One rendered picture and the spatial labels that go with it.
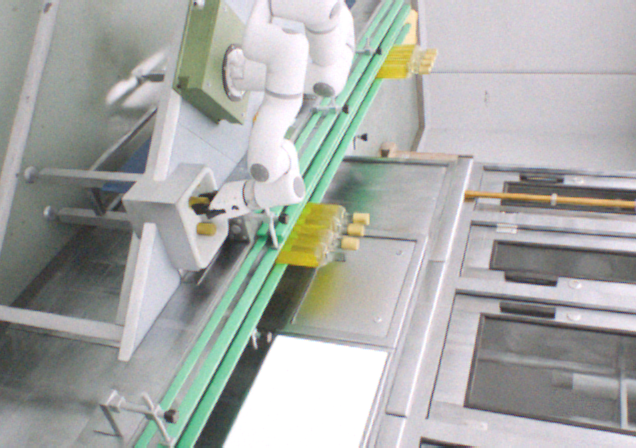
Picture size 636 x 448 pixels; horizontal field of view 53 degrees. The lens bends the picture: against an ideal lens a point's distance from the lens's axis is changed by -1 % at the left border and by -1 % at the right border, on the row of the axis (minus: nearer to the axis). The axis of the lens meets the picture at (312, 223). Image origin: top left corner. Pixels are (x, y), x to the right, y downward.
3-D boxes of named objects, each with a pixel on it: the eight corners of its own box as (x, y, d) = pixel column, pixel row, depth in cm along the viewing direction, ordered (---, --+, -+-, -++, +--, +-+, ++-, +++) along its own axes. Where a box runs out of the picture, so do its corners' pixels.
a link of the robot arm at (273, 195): (277, 146, 144) (295, 132, 151) (238, 155, 149) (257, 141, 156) (298, 208, 149) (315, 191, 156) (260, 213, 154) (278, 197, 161)
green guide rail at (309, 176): (257, 235, 186) (282, 238, 183) (256, 233, 185) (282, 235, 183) (394, 7, 312) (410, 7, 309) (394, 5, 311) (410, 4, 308)
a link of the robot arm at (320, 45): (297, 31, 148) (314, -18, 155) (308, 97, 169) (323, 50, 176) (337, 36, 146) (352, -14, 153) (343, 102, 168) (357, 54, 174)
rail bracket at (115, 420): (96, 436, 140) (185, 458, 132) (67, 388, 130) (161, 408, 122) (108, 418, 144) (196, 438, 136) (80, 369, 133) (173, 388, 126)
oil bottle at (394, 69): (362, 79, 274) (429, 79, 264) (361, 66, 270) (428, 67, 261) (366, 73, 278) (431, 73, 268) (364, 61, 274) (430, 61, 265)
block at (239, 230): (228, 241, 185) (250, 244, 182) (220, 215, 179) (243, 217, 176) (233, 233, 187) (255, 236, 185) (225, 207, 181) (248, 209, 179)
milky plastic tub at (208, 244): (174, 269, 170) (203, 273, 167) (148, 201, 157) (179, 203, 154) (203, 228, 183) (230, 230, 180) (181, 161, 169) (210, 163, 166)
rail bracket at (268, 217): (251, 248, 183) (292, 253, 179) (238, 201, 173) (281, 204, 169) (256, 242, 186) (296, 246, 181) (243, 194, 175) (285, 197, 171)
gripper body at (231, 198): (254, 219, 155) (217, 225, 160) (270, 194, 162) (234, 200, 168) (240, 194, 151) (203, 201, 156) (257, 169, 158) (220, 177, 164)
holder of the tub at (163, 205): (178, 283, 174) (204, 286, 171) (147, 201, 157) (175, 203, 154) (206, 242, 186) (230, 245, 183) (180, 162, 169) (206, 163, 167)
